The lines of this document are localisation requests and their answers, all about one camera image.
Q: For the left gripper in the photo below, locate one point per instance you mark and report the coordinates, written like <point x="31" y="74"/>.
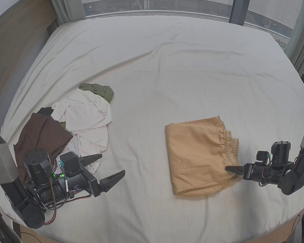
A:
<point x="76" y="186"/>

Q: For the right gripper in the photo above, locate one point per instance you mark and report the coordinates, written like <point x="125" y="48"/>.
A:
<point x="254" y="172"/>

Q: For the tan shorts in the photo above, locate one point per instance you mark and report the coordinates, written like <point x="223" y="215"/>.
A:
<point x="195" y="156"/>

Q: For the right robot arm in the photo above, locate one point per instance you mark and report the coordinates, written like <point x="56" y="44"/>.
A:
<point x="291" y="178"/>

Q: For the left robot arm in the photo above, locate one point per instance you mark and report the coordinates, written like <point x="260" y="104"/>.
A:
<point x="38" y="166"/>

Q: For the bed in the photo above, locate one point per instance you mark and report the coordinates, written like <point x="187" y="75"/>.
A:
<point x="152" y="59"/>

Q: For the white garment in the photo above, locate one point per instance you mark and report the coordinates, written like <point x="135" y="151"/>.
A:
<point x="88" y="115"/>

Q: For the brown garment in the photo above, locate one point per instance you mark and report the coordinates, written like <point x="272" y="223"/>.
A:
<point x="43" y="133"/>

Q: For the black garment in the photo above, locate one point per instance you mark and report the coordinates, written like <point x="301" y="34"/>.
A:
<point x="44" y="111"/>

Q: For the green garment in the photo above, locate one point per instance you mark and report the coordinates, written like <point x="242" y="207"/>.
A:
<point x="101" y="90"/>

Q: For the grey-green curtain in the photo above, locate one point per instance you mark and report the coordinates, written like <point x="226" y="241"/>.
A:
<point x="63" y="1"/>
<point x="302" y="21"/>

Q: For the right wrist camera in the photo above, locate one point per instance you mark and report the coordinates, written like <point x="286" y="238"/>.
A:
<point x="262" y="157"/>

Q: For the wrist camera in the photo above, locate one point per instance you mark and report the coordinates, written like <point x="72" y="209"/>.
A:
<point x="69" y="162"/>
<point x="262" y="157"/>

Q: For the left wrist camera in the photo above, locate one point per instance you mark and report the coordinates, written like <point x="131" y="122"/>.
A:
<point x="69" y="162"/>

